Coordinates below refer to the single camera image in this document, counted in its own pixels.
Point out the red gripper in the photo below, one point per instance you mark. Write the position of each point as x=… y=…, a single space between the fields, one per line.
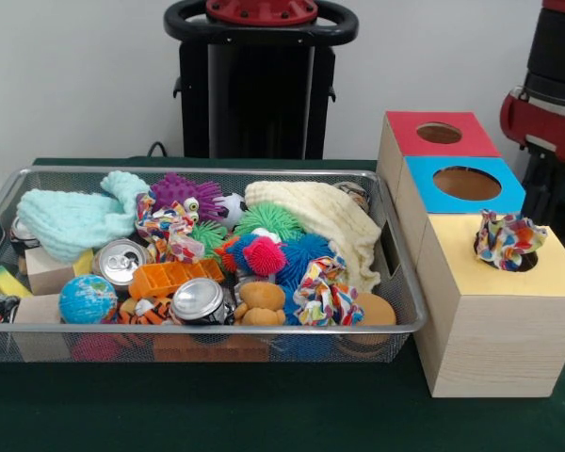
x=555 y=134

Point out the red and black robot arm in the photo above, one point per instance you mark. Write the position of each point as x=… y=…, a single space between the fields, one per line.
x=555 y=47

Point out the wooden box with three holes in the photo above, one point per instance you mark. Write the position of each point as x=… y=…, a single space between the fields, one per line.
x=499 y=339

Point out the silver mesh bin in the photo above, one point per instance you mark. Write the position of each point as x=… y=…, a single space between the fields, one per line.
x=311 y=350

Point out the cream cloth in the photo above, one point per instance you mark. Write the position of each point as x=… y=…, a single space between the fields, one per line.
x=329 y=216

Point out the blue spiky ball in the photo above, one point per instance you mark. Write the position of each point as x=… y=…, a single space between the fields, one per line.
x=306 y=256

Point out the pink spiky ball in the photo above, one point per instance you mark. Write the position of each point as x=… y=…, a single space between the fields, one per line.
x=263 y=254

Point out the orange plush toy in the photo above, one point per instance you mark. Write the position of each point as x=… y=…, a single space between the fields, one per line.
x=261 y=301

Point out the small soccer ball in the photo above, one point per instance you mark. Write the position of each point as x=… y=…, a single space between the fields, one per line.
x=233 y=207

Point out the purple spiky ball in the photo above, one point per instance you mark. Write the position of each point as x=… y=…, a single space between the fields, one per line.
x=188 y=190

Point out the silver drink can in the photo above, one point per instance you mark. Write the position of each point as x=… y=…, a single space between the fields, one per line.
x=117 y=263
x=198 y=301

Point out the orange plastic crate toy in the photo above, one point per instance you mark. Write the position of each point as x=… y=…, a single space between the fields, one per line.
x=169 y=278

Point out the blue globe ball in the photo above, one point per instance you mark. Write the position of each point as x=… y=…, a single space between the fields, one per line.
x=87 y=299

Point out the mint green cloth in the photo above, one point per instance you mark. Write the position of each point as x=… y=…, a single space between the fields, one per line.
x=70 y=221

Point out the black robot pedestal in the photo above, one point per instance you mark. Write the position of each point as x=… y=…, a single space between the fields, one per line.
x=263 y=94

